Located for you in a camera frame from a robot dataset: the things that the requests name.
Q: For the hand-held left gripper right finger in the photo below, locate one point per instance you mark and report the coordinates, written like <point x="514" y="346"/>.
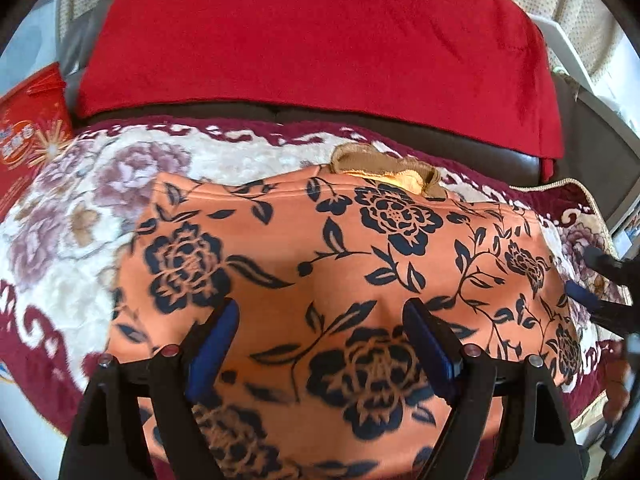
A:
<point x="430" y="350"/>

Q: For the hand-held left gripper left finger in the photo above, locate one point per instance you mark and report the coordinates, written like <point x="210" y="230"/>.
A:
<point x="215" y="350"/>

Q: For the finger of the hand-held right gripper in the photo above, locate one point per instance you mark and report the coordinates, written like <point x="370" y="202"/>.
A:
<point x="605" y="259"/>
<point x="582" y="296"/>

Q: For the orange floral top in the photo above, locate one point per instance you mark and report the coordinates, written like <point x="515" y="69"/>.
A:
<point x="300" y="240"/>

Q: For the person's right hand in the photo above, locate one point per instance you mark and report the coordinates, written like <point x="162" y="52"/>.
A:
<point x="617" y="385"/>

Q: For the dark brown leather sofa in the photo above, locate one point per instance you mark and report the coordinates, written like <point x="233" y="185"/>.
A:
<point x="580" y="135"/>

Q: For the maroon white floral blanket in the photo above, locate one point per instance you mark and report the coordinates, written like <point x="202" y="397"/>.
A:
<point x="75" y="210"/>

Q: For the red snack box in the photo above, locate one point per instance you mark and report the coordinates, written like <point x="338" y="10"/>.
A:
<point x="30" y="135"/>

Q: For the red fleece blanket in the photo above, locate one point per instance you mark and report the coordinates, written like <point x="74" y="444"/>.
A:
<point x="300" y="35"/>

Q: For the white appliance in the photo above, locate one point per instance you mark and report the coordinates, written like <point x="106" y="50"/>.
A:
<point x="30" y="45"/>

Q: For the white metal frame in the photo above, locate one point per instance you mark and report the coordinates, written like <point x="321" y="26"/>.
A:
<point x="575" y="50"/>

